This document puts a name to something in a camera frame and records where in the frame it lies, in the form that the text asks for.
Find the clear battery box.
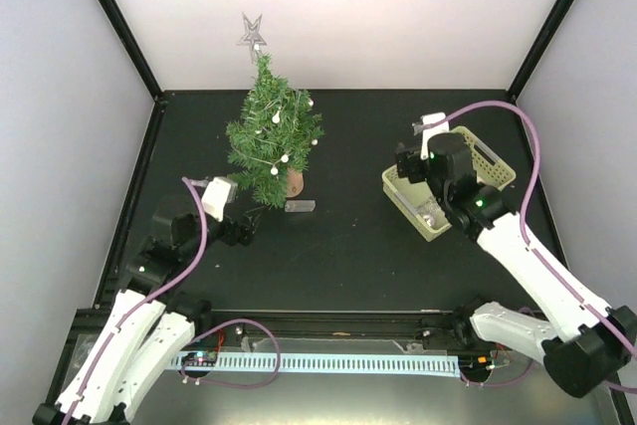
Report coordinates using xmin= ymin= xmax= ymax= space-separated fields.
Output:
xmin=284 ymin=200 xmax=317 ymax=213

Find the green plastic basket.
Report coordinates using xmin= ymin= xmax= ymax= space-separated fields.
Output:
xmin=381 ymin=126 xmax=517 ymax=242

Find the string of white lights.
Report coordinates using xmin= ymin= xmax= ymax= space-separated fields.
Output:
xmin=231 ymin=91 xmax=322 ymax=178

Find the small green christmas tree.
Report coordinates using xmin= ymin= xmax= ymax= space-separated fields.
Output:
xmin=226 ymin=54 xmax=323 ymax=209

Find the silver star tree topper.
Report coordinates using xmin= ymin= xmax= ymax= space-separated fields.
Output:
xmin=237 ymin=13 xmax=267 ymax=63

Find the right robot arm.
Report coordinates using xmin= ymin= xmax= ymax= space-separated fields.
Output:
xmin=395 ymin=132 xmax=636 ymax=398

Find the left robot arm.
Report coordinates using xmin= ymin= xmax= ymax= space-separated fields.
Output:
xmin=32 ymin=195 xmax=259 ymax=424

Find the small circuit board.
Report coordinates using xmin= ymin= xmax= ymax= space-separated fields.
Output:
xmin=182 ymin=350 xmax=218 ymax=367

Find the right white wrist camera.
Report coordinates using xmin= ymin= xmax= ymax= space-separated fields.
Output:
xmin=412 ymin=112 xmax=449 ymax=160

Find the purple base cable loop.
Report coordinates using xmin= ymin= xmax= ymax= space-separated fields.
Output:
xmin=179 ymin=314 xmax=285 ymax=389

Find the black aluminium rail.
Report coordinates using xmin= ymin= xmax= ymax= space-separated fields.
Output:
xmin=74 ymin=309 xmax=603 ymax=352

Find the light blue slotted cable duct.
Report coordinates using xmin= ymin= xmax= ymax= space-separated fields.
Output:
xmin=166 ymin=351 xmax=461 ymax=378

